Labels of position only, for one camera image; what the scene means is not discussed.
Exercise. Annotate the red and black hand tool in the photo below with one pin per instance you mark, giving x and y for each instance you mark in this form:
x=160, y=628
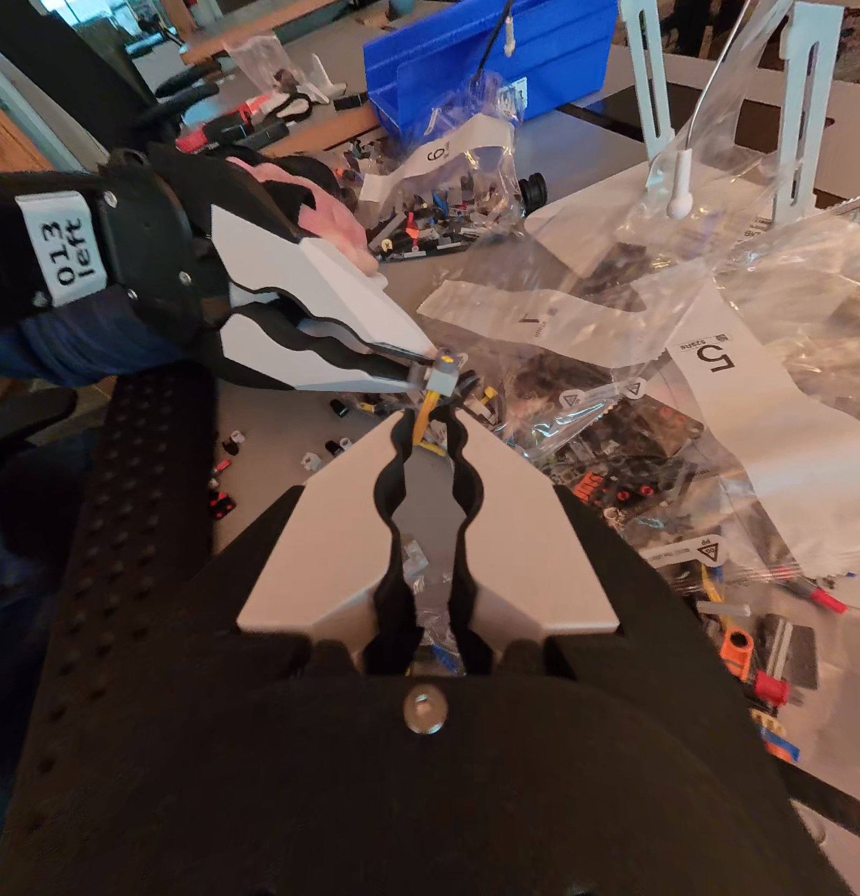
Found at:
x=220, y=129

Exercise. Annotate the blue plastic bin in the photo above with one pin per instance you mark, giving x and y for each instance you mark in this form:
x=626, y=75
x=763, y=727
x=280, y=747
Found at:
x=437, y=63

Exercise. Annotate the black perforated pad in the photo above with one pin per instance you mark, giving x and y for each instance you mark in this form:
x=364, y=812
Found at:
x=136, y=560

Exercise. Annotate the black lego connector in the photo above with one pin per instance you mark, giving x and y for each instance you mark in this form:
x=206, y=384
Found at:
x=339, y=407

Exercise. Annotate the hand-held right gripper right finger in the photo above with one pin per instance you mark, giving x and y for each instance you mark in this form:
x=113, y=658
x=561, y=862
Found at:
x=535, y=560

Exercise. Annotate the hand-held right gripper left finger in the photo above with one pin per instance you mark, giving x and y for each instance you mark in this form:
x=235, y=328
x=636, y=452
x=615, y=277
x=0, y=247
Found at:
x=318, y=560

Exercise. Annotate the black lego piece, red pins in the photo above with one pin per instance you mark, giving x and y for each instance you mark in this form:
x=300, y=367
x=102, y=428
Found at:
x=221, y=504

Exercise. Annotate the metal rod with white tip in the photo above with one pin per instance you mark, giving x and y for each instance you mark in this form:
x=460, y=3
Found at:
x=680, y=196
x=508, y=38

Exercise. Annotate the small grey lego assembly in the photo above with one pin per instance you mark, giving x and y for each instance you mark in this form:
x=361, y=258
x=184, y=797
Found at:
x=444, y=371

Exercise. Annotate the black lego wheel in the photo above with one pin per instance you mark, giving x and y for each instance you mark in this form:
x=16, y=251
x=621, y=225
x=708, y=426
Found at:
x=533, y=190

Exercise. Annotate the person's left hand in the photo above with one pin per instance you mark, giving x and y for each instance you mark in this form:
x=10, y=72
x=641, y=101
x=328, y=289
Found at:
x=339, y=224

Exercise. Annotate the small light grey lego cube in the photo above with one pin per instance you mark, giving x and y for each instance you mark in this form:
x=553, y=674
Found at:
x=311, y=460

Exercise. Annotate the clear bag of mixed parts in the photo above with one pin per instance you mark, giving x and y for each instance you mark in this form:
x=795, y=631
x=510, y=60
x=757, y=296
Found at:
x=458, y=189

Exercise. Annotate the background wooden table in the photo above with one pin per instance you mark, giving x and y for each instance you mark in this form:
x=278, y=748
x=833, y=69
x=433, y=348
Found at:
x=332, y=133

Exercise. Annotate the pile of clear lego bags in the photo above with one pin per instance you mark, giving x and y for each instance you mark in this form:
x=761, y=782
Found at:
x=717, y=392

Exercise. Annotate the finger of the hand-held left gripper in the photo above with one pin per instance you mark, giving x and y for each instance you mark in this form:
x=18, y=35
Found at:
x=311, y=280
x=276, y=357

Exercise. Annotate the black connector with white pin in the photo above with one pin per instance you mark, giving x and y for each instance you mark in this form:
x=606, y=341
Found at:
x=337, y=446
x=232, y=441

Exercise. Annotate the black office chair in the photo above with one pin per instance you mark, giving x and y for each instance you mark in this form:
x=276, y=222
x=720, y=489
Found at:
x=24, y=416
x=52, y=56

